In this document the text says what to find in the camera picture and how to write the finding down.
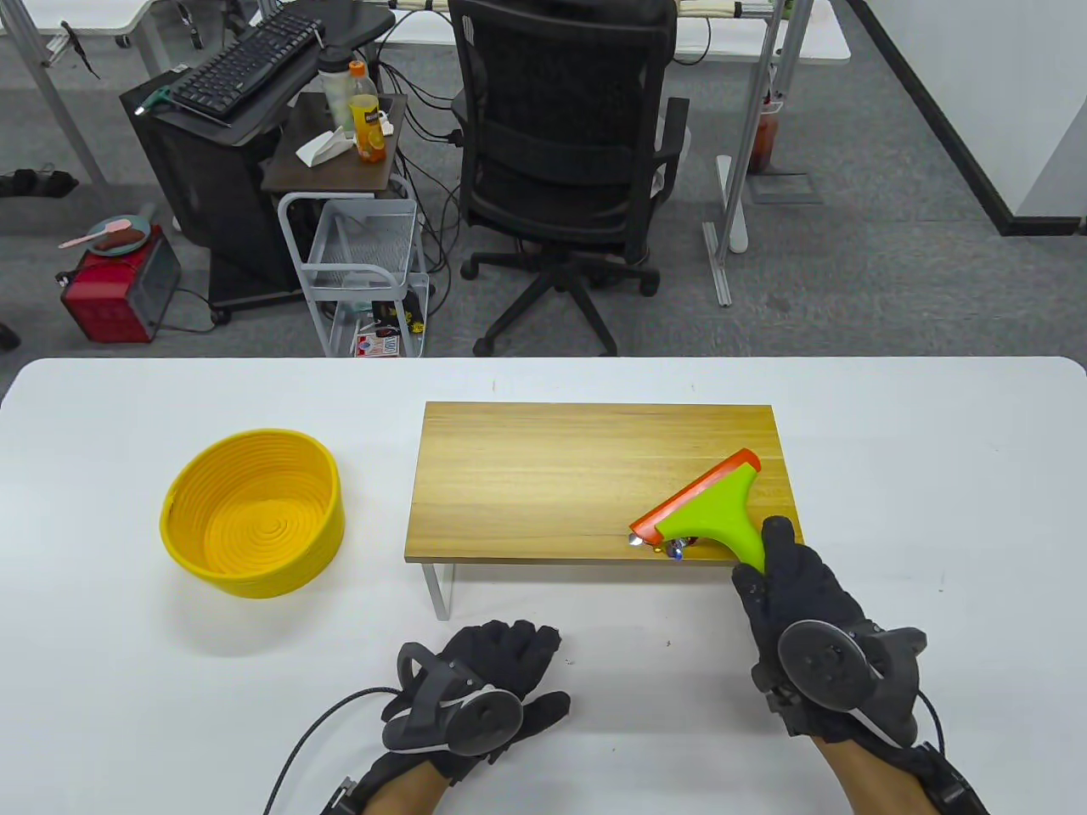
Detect person's left hand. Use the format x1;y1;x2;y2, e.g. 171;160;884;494
380;620;572;784

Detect person's right hand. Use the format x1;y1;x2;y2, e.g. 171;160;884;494
732;515;926;750

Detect green squeegee with orange blade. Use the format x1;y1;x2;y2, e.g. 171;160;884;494
629;449;765;571

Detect person's left forearm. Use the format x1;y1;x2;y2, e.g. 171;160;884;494
355;751;453;815

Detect person's right forearm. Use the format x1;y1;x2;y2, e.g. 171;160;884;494
807;732;939;815

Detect black tracker on left glove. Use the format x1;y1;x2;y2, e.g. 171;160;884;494
382;643;525;757

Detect black tracker on glove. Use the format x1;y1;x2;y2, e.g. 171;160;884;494
777;620;928;748
382;643;525;757

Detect small shiny wrapped candies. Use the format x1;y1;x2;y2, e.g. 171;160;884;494
627;531;699;561

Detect black tracker on right glove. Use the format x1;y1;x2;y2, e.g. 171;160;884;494
777;620;928;748

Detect wooden riser shelf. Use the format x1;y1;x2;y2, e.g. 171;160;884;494
404;402;804;621

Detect yellow woven basket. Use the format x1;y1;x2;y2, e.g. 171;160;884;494
160;429;346;600

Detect grey floor outlet plate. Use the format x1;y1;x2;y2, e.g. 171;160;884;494
746;173;825;206

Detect red fire extinguisher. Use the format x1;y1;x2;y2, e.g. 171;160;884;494
747;68;782;176

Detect black mesh office chair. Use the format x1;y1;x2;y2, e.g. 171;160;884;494
447;0;690;357

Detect white desk with metal legs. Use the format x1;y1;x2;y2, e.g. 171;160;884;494
374;0;853;308

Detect brown wooden cart top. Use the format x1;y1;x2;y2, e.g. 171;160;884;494
261;92;408;194

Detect red toaster oven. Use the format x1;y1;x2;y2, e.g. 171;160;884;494
58;225;183;345

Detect white crumpled paper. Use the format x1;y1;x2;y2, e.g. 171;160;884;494
295;126;356;167

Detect orange juice bottle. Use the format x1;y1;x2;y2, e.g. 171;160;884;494
348;59;387;164

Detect black computer cabinet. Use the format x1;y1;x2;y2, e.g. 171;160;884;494
120;68;317;325

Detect green plate with food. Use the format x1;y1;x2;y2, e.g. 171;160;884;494
87;216;152;256

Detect clear bottle with dark cap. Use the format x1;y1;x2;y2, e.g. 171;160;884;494
318;45;356;137

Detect pink spatula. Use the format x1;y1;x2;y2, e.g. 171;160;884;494
58;218;133;250

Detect black keyboard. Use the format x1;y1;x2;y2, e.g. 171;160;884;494
168;8;325;119

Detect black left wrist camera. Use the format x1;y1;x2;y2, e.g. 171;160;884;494
329;776;383;815

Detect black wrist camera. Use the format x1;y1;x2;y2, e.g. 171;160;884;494
329;776;383;815
898;742;991;815

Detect black right glove cable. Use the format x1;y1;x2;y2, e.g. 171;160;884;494
912;688;945;758

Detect black glove cable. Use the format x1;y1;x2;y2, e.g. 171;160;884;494
262;686;402;815
912;688;945;758

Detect black left glove cable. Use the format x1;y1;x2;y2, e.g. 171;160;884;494
262;686;402;815

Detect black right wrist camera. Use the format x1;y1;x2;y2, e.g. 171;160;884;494
898;742;991;815

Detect white wire rolling cart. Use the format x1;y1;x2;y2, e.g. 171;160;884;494
278;191;431;358

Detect bundle of black floor cables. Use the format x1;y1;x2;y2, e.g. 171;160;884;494
367;17;466;298

